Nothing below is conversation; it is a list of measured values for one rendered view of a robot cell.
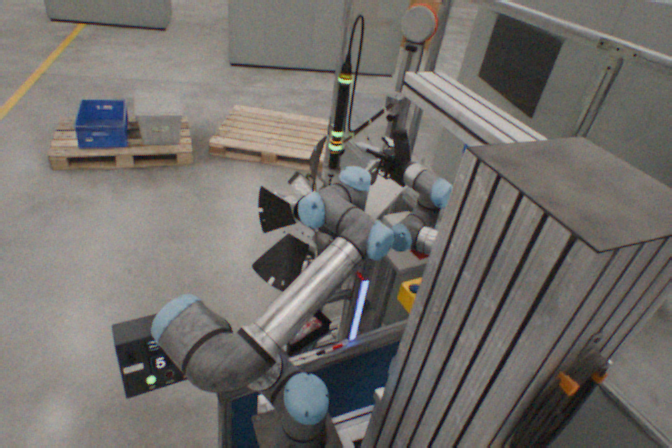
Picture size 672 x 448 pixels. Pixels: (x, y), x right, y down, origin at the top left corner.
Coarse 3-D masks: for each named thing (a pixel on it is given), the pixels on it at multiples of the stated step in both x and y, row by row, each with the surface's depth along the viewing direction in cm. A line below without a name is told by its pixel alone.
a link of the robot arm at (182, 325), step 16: (176, 304) 89; (192, 304) 90; (160, 320) 88; (176, 320) 87; (192, 320) 87; (208, 320) 88; (224, 320) 96; (160, 336) 87; (176, 336) 85; (192, 336) 84; (208, 336) 84; (176, 352) 85; (192, 352) 83; (272, 368) 118; (288, 368) 123; (256, 384) 118; (272, 384) 118
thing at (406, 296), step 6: (408, 282) 184; (414, 282) 185; (402, 288) 183; (408, 288) 181; (402, 294) 184; (408, 294) 180; (414, 294) 179; (402, 300) 185; (408, 300) 181; (408, 306) 182; (408, 312) 183
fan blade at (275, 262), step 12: (288, 240) 193; (300, 240) 194; (276, 252) 193; (288, 252) 193; (300, 252) 193; (252, 264) 196; (264, 264) 194; (276, 264) 193; (288, 264) 193; (300, 264) 193; (264, 276) 194; (276, 276) 193; (288, 276) 192
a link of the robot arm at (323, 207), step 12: (312, 192) 102; (324, 192) 101; (336, 192) 102; (348, 192) 104; (300, 204) 100; (312, 204) 98; (324, 204) 99; (336, 204) 98; (348, 204) 99; (300, 216) 102; (312, 216) 99; (324, 216) 98; (336, 216) 97; (312, 228) 101
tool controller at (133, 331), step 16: (128, 320) 131; (144, 320) 132; (128, 336) 125; (144, 336) 125; (128, 352) 124; (144, 352) 126; (160, 352) 128; (128, 368) 125; (144, 368) 128; (176, 368) 133; (128, 384) 127; (144, 384) 130; (160, 384) 132
